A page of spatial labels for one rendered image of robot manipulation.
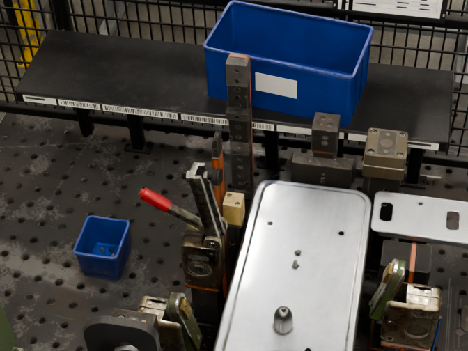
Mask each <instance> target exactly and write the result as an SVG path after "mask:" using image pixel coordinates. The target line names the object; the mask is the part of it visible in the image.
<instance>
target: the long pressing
mask: <svg viewBox="0 0 468 351"><path fill-rule="evenodd" d="M372 213H373V203H372V201H371V199H370V198H369V197H368V196H367V195H366V194H365V193H363V192H360V191H357V190H353V189H343V188H338V187H327V186H321V185H311V184H305V183H299V182H288V181H283V180H263V181H261V182H260V183H258V184H257V185H256V187H255V189H254V192H253V197H252V200H251V205H250V208H249V213H248V216H247V220H246V224H245V227H244V232H243V235H242V239H241V243H240V248H239V251H238V254H237V259H236V261H235V267H234V270H233V275H232V278H231V282H230V285H229V289H228V294H227V297H226V301H225V304H224V310H223V313H222V316H221V320H220V323H219V328H218V332H217V337H216V339H215V342H214V347H213V351H305V349H307V348H309V349H311V351H354V346H355V341H356V335H357V325H358V319H359V309H360V304H361V294H362V288H363V282H364V272H365V266H366V257H367V251H368V241H369V235H370V229H371V219H372ZM270 221H271V222H273V224H272V225H271V226H270V225H268V222H270ZM340 231H343V232H344V234H343V235H339V232H340ZM296 250H300V251H301V255H299V256H296V255H295V252H296ZM295 259H296V260H297V264H298V266H299V267H298V268H297V269H293V268H292V265H293V261H294V260H295ZM280 306H287V307H288V308H289V309H290V310H291V311H292V315H293V329H292V331H291V332H290V333H289V334H278V333H277V332H275V330H274V313H275V311H276V310H277V308H279V307H280Z"/></svg>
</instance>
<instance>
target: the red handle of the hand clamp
mask: <svg viewBox="0 0 468 351"><path fill-rule="evenodd" d="M139 195H140V197H139V198H140V199H141V200H142V201H145V202H147V203H149V204H150V205H152V206H154V207H156V208H158V209H159V210H161V211H163V212H167V213H169V214H170V215H173V216H174V217H176V218H178V219H180V220H182V221H183V222H185V223H187V224H189V225H190V226H193V227H194V228H197V229H198V230H200V231H202V232H205V231H204V228H203V225H202V222H201V218H199V217H197V216H196V215H194V214H192V213H190V212H188V211H186V210H184V209H183V208H181V207H179V206H177V205H176V204H174V203H172V202H171V201H170V200H168V199H167V198H164V197H163V196H161V195H159V194H157V193H155V192H154V191H152V190H150V189H149V188H147V187H145V188H144V189H141V190H140V192H139ZM217 230H218V232H219V236H220V235H221V229H220V228H219V227H217Z"/></svg>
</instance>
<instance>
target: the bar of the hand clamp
mask: <svg viewBox="0 0 468 351"><path fill-rule="evenodd" d="M181 177H182V179H186V180H187V182H189V185H190V187H191V190H192V194H193V197H194V200H195V203H196V207H197V209H198V213H199V216H200V218H201V222H202V225H203V228H204V231H205V235H206V237H207V236H214V237H218V238H219V239H220V236H219V232H218V230H217V227H219V228H220V229H221V235H225V233H226V231H225V228H224V225H223V221H222V219H221V215H220V212H219V208H218V205H217V201H216V198H215V194H214V191H213V188H212V184H211V182H210V180H212V183H213V184H214V186H220V184H221V183H222V180H223V173H222V170H221V169H220V168H214V170H213V171H212V173H209V171H208V170H207V167H206V165H205V163H198V162H193V163H192V167H191V169H190V171H187V172H186V173H182V175H181Z"/></svg>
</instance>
